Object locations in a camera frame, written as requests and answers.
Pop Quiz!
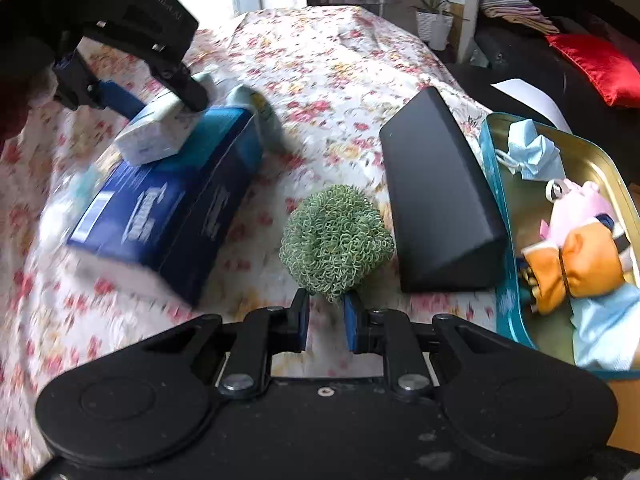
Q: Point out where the gold and teal tin tray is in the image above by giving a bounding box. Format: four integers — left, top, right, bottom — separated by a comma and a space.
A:
479, 112, 640, 373

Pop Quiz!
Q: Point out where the pink plush toy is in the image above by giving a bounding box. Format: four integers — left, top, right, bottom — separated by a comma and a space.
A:
539, 179, 616, 241

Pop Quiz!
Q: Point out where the orange clownfish plush toy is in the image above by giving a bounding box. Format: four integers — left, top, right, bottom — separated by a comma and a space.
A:
517, 215, 636, 316

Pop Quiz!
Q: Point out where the light blue face mask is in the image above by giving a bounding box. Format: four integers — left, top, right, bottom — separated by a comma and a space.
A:
494, 119, 566, 181

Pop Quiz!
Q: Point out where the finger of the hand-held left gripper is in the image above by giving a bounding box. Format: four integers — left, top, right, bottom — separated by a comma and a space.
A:
52, 47, 147, 121
145, 50, 210, 112

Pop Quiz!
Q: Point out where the white paper sheet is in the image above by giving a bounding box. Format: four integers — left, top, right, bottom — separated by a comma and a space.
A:
490, 79, 573, 133

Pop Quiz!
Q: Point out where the floral blanket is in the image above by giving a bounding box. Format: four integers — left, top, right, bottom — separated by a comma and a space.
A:
0, 5, 501, 466

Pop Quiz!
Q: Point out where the black leather sofa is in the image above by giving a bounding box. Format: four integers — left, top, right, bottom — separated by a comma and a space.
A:
472, 0, 640, 126

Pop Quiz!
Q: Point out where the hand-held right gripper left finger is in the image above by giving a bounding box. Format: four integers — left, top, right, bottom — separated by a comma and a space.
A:
135, 287, 312, 400

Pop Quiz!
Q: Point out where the blue cardboard box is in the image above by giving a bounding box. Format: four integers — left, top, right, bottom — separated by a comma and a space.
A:
66, 106, 266, 307

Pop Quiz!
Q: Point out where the white tissue pack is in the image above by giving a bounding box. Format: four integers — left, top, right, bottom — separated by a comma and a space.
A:
114, 91, 207, 165

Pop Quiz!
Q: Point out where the black ottoman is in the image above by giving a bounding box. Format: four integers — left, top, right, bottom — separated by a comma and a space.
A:
445, 62, 501, 111

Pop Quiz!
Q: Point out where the pile of folded cloths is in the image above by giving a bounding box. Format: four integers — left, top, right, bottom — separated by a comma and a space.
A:
480, 0, 561, 36

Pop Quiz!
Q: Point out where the black wedge block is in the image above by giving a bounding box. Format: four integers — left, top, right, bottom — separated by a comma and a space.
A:
379, 86, 510, 294

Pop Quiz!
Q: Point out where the potted plant in white pot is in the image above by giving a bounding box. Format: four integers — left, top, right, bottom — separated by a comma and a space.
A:
410, 0, 468, 51

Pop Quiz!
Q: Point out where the red satin cushion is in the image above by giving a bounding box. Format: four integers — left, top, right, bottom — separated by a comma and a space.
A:
545, 34, 640, 108

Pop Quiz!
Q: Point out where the green curly scrubber ball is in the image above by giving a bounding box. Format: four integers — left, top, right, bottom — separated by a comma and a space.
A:
279, 184, 396, 303

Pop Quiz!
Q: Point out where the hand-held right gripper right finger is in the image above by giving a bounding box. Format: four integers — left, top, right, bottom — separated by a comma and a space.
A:
342, 291, 506, 400

